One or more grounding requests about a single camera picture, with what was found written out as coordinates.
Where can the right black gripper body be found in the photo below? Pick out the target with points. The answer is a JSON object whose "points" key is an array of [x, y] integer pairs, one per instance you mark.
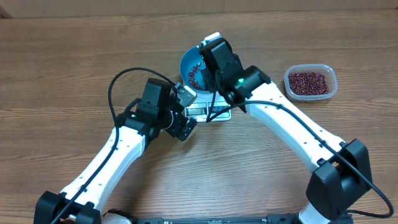
{"points": [[215, 81]]}

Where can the red beans in container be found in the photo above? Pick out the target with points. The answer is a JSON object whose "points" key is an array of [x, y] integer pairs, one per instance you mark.
{"points": [[308, 83]]}

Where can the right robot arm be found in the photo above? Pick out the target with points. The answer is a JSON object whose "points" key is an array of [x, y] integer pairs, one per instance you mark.
{"points": [[340, 171]]}

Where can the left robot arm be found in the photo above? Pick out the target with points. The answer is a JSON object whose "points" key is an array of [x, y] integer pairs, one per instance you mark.
{"points": [[83, 200]]}

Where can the white kitchen scale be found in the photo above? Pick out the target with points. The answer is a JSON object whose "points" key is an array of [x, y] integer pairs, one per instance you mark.
{"points": [[199, 108]]}

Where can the red beans in bowl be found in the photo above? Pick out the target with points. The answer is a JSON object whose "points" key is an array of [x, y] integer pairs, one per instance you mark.
{"points": [[195, 78]]}

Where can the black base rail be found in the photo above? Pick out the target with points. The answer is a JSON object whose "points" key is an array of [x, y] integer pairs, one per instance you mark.
{"points": [[214, 220]]}

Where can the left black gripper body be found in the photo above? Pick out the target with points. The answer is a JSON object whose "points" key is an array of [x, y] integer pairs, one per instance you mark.
{"points": [[178, 124]]}

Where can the clear plastic container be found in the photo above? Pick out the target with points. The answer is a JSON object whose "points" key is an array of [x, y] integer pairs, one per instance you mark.
{"points": [[326, 70]]}

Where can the blue bowl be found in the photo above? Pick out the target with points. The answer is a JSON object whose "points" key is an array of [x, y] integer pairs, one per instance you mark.
{"points": [[190, 58]]}

